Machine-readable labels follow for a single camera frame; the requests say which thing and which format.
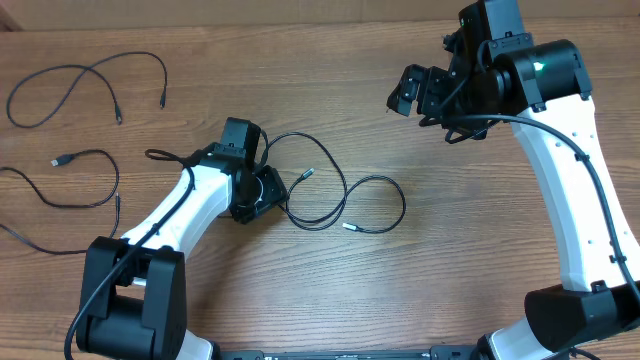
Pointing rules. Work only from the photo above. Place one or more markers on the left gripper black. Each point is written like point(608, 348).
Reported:
point(276, 192)

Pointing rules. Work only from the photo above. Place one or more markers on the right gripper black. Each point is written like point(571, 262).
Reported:
point(427, 80)

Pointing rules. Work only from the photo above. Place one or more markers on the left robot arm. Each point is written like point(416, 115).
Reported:
point(133, 299)

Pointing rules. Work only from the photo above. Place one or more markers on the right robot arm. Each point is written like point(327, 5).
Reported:
point(498, 73)

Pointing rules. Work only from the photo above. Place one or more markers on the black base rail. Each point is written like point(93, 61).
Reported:
point(441, 352)

